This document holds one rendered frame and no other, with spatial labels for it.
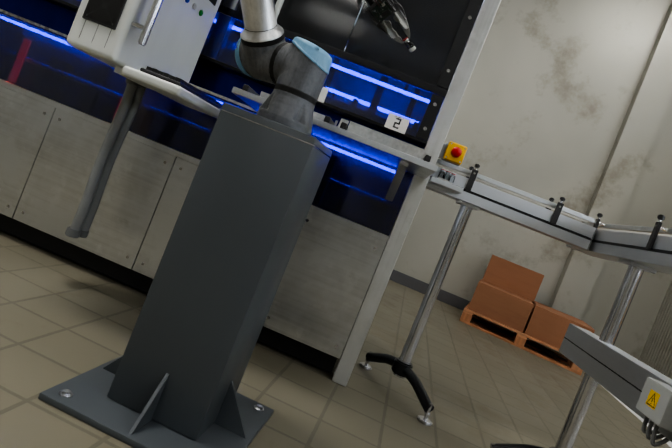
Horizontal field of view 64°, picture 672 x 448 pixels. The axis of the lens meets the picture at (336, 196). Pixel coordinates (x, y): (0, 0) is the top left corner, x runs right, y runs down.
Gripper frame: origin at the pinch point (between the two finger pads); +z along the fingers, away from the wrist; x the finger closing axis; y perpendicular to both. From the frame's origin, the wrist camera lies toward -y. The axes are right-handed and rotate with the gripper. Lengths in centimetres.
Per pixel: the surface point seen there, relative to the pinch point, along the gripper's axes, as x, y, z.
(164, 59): -70, 1, -43
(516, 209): -7, -22, 84
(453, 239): -34, -17, 80
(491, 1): 25, -51, 16
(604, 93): 60, -420, 227
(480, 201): -17, -22, 74
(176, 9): -56, -3, -53
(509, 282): -101, -267, 283
